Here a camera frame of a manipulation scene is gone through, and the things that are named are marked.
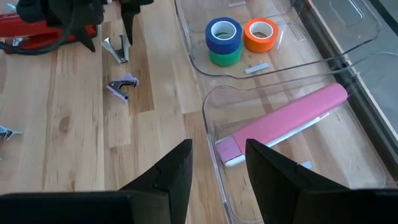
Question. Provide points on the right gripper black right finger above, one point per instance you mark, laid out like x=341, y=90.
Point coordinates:
x=280, y=193

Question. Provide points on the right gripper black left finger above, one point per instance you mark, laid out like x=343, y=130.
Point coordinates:
x=168, y=193

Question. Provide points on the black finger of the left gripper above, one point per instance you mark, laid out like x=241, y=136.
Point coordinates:
x=129, y=21
x=84, y=39

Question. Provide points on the red stapler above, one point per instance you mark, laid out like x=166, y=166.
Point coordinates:
x=28, y=32

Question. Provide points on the purple staple remover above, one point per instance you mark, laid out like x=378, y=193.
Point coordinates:
x=119, y=85

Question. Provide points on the pink eraser block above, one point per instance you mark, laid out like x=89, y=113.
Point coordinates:
x=280, y=123

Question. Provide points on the blue tape roll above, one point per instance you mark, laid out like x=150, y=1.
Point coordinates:
x=214, y=42

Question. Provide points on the green tape roll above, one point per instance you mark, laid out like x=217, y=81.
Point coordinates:
x=225, y=59

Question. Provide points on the light blue staple remover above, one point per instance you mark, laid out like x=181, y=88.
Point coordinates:
x=6, y=132

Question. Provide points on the orange tape roll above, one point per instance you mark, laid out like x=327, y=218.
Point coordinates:
x=259, y=45

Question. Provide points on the small grey strip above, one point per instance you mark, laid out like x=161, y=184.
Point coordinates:
x=237, y=3
x=256, y=68
x=306, y=165

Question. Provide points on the clear plastic bin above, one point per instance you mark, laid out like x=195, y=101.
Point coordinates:
x=326, y=149
x=298, y=34

